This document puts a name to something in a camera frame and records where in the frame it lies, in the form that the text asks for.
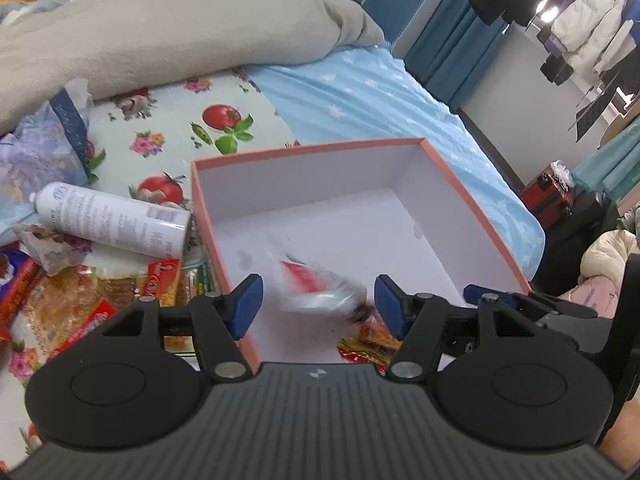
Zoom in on floral plastic sheet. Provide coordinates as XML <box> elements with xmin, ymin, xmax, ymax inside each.
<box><xmin>0</xmin><ymin>67</ymin><xmax>301</xmax><ymax>461</ymax></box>

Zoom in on white spray can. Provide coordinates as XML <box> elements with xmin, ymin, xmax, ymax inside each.
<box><xmin>32</xmin><ymin>182</ymin><xmax>193</xmax><ymax>261</ymax></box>

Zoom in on red yellow snack packet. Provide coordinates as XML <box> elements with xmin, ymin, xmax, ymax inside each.
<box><xmin>337</xmin><ymin>317</ymin><xmax>403</xmax><ymax>373</ymax></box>

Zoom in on blue curtain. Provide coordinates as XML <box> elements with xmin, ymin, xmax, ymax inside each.
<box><xmin>404</xmin><ymin>0</ymin><xmax>516</xmax><ymax>113</ymax></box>

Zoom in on cream puffer jacket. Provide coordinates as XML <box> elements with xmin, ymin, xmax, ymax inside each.
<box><xmin>579</xmin><ymin>230</ymin><xmax>640</xmax><ymax>281</ymax></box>

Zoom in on grey blanket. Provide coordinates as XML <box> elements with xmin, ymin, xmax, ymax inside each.
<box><xmin>0</xmin><ymin>0</ymin><xmax>386</xmax><ymax>131</ymax></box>

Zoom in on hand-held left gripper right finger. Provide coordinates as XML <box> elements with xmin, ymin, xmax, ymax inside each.
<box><xmin>374</xmin><ymin>274</ymin><xmax>541</xmax><ymax>383</ymax></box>

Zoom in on white puffer jacket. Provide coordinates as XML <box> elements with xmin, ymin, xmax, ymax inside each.
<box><xmin>550</xmin><ymin>0</ymin><xmax>635</xmax><ymax>76</ymax></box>

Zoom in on red suitcase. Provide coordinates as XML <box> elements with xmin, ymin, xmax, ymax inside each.
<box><xmin>520</xmin><ymin>160</ymin><xmax>576</xmax><ymax>218</ymax></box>

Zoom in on light blue bedsheet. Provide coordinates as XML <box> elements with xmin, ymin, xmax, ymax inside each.
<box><xmin>247</xmin><ymin>42</ymin><xmax>546</xmax><ymax>286</ymax></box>

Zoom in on lavender plastic bag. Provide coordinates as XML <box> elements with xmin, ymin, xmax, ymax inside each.
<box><xmin>0</xmin><ymin>80</ymin><xmax>93</xmax><ymax>211</ymax></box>

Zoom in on pink cardboard box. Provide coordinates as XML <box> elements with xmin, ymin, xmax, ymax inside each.
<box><xmin>190</xmin><ymin>137</ymin><xmax>532</xmax><ymax>373</ymax></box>

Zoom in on white red snack packet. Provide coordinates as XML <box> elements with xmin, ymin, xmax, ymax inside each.
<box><xmin>267</xmin><ymin>247</ymin><xmax>373</xmax><ymax>323</ymax></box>

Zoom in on black suitcase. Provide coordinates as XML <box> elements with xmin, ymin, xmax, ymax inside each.
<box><xmin>530</xmin><ymin>190</ymin><xmax>618</xmax><ymax>296</ymax></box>

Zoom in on crumpled clear plastic wrapper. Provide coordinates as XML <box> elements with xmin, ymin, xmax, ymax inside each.
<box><xmin>10</xmin><ymin>224</ymin><xmax>93</xmax><ymax>277</ymax></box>

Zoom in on pink cloth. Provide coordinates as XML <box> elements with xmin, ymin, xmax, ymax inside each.
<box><xmin>555</xmin><ymin>272</ymin><xmax>623</xmax><ymax>318</ymax></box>

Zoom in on teal cloth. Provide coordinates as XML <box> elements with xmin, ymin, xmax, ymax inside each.
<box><xmin>572</xmin><ymin>115</ymin><xmax>640</xmax><ymax>206</ymax></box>

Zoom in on orange biscuit packet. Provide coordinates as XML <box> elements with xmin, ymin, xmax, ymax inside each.
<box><xmin>139</xmin><ymin>258</ymin><xmax>182</xmax><ymax>308</ymax></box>

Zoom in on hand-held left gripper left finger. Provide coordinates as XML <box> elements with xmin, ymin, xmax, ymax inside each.
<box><xmin>100</xmin><ymin>274</ymin><xmax>264</xmax><ymax>383</ymax></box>

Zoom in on person's right hand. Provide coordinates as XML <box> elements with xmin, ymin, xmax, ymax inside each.
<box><xmin>597</xmin><ymin>400</ymin><xmax>640</xmax><ymax>472</ymax></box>

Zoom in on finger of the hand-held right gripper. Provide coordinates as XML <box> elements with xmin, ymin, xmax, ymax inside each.
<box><xmin>464</xmin><ymin>284</ymin><xmax>598</xmax><ymax>321</ymax></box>

